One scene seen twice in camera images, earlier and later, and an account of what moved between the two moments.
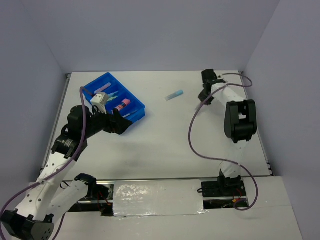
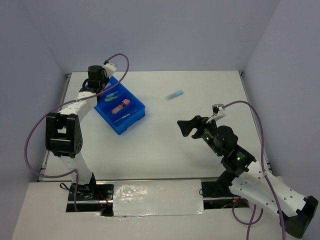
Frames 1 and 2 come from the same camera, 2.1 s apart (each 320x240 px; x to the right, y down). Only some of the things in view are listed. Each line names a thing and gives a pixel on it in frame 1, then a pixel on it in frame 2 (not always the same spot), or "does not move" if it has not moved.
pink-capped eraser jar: x=125 y=102 does not move
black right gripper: x=202 y=96 to x=197 y=121
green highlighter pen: x=112 y=98 does not move
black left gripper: x=115 y=123 to x=105 y=77
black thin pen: x=130 y=113 does not move
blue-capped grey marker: x=174 y=95 does not move
